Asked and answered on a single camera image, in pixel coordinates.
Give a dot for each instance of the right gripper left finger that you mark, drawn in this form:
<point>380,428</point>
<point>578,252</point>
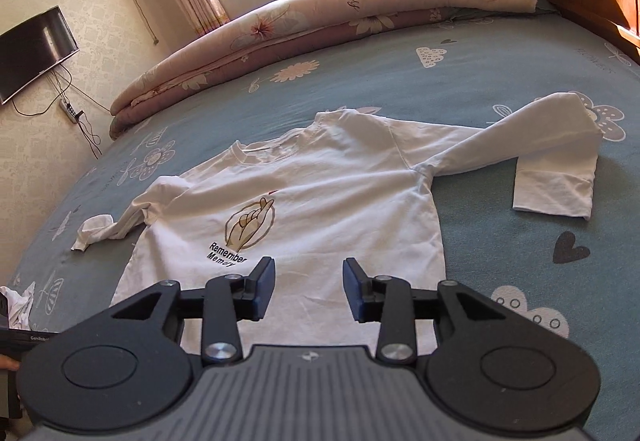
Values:
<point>132,362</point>

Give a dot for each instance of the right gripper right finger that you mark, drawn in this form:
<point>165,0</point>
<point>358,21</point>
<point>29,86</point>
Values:
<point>482,363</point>

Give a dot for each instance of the white long sleeve shirt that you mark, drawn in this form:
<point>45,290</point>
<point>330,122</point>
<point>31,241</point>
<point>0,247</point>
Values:
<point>350,184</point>

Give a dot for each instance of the white clothes pile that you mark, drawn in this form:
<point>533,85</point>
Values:
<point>16,307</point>

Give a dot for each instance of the white power strip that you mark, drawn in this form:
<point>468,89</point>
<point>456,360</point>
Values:
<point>71,113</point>

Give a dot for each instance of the blue floral bed sheet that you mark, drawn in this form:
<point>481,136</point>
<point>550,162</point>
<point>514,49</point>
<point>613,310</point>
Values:
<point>467,72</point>

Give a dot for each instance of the pink floral folded quilt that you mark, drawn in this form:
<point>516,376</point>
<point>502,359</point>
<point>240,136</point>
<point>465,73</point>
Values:
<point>272,33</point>

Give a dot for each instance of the black wall television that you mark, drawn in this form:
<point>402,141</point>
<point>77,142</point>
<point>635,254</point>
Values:
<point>31,49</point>

